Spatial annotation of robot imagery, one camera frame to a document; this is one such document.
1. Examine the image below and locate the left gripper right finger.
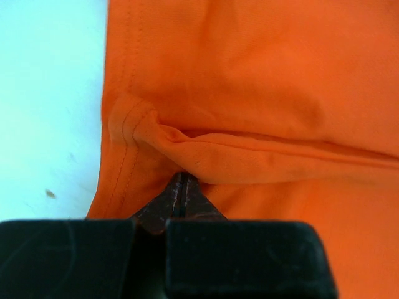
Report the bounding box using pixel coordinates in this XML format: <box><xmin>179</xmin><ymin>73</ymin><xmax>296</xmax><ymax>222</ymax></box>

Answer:
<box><xmin>165</xmin><ymin>174</ymin><xmax>339</xmax><ymax>298</ymax></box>

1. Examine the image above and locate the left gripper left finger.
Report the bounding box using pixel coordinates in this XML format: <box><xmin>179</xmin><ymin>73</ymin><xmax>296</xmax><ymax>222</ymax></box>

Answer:
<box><xmin>1</xmin><ymin>174</ymin><xmax>183</xmax><ymax>298</ymax></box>

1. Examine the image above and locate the orange t-shirt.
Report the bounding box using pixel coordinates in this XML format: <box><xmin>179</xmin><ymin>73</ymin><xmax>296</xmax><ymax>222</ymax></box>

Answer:
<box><xmin>88</xmin><ymin>1</ymin><xmax>398</xmax><ymax>298</ymax></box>

